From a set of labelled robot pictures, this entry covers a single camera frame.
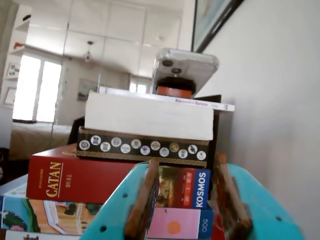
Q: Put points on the teal gripper finger with brown pad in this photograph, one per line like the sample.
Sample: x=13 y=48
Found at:
x=112 y=215
x=265 y=217

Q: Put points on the red Catan Duel box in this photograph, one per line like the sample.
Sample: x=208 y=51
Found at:
x=87 y=180

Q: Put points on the black box with round emblems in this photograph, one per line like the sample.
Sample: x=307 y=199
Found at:
x=112 y=156

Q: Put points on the illustrated puzzle box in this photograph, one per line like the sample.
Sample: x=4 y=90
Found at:
x=182 y=225

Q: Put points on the white illustrated box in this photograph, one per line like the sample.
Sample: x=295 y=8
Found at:
x=37 y=235

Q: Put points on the thick white book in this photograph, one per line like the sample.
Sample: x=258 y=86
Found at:
x=150 y=120

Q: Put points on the beige bed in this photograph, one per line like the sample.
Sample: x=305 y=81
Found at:
x=37 y=137

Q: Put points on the dark wooden furniture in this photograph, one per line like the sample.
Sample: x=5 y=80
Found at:
x=4 y=167

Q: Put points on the small bright window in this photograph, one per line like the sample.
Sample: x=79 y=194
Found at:
x=140 y=88

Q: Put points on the thin white book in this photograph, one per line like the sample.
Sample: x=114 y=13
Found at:
x=200 y=103

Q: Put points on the orange black phone stand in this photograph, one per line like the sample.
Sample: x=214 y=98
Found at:
x=175 y=91

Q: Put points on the bright balcony window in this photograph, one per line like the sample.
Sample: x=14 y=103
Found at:
x=27 y=87

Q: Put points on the smartphone in clear case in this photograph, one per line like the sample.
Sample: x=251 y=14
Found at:
x=195 y=67

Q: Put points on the black framed picture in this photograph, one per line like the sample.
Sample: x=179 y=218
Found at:
x=212 y=17

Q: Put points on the grey curtain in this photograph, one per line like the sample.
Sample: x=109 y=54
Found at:
x=6 y=30

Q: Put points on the grey wall picture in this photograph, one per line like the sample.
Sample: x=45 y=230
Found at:
x=87 y=90

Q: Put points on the small framed wall picture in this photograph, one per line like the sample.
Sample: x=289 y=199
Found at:
x=13 y=70
x=10 y=96

